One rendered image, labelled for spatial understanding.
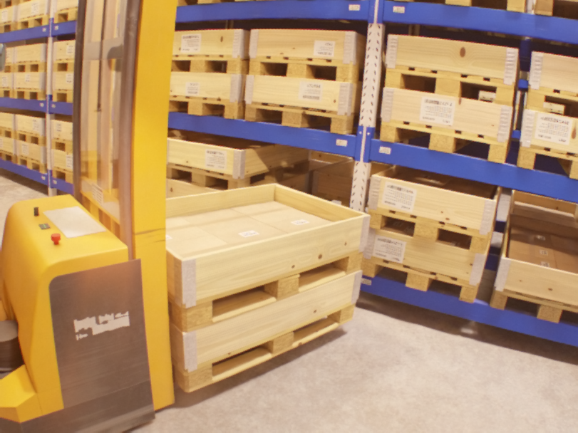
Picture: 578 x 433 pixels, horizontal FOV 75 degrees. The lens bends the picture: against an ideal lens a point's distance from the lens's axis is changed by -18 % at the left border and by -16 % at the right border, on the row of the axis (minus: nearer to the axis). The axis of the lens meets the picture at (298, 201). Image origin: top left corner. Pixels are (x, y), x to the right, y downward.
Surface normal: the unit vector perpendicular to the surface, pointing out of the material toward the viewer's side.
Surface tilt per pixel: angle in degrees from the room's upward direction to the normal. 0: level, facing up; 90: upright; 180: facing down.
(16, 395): 22
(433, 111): 90
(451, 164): 90
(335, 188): 90
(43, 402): 90
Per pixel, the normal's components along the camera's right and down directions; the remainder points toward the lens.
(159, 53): 0.70, 0.25
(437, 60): -0.49, 0.19
